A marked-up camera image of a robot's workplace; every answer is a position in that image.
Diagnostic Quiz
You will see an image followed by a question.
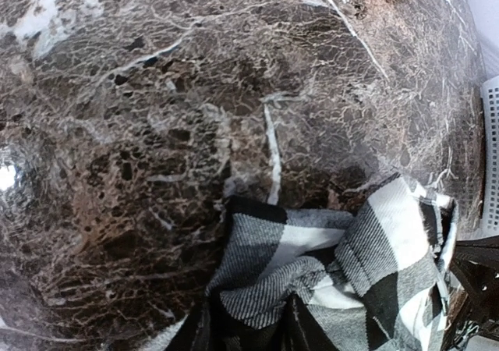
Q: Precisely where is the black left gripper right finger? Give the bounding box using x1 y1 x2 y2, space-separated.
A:
282 294 335 351

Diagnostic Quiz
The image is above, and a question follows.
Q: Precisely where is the black white plaid shirt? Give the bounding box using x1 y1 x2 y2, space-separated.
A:
190 175 458 350

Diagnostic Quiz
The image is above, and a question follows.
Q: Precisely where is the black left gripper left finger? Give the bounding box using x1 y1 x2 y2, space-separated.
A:
165 307 213 351

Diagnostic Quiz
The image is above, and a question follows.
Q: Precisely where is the white plastic laundry basket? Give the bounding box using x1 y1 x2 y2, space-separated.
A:
477 76 499 239

